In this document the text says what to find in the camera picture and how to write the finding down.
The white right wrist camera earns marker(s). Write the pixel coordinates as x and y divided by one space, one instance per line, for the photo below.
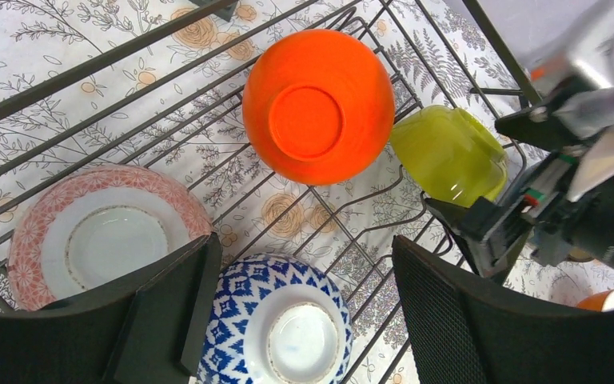
585 49

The orange bowl white inside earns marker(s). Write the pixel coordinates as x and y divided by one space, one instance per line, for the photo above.
601 302

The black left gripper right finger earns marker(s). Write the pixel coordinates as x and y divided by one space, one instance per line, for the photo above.
466 329

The black wire dish rack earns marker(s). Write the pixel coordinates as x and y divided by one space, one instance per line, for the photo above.
175 106

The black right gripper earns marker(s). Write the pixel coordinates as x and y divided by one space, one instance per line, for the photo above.
571 196

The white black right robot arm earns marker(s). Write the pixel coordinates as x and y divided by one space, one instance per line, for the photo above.
539 207

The pink patterned bowl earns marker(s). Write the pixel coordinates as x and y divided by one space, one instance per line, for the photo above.
96 226

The yellow-green bowl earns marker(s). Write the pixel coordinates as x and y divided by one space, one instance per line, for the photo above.
450 155

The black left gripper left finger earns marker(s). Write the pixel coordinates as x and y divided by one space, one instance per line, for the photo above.
145 327

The blue white patterned bowl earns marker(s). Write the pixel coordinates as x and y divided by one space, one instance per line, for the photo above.
276 319

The solid orange bowl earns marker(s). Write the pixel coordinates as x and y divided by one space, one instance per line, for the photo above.
318 107

